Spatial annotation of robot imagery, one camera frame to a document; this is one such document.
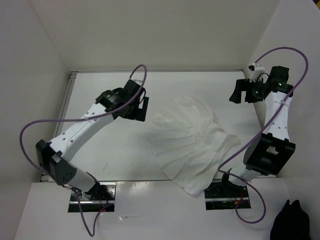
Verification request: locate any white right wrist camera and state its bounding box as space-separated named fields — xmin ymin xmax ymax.
xmin=248 ymin=63 xmax=266 ymax=83

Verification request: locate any dark folded garment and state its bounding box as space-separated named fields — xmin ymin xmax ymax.
xmin=269 ymin=200 xmax=311 ymax=240

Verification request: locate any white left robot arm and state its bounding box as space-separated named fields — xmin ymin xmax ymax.
xmin=35 ymin=79 xmax=149 ymax=200

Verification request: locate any white pleated skirt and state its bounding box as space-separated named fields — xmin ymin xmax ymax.
xmin=148 ymin=95 xmax=241 ymax=197

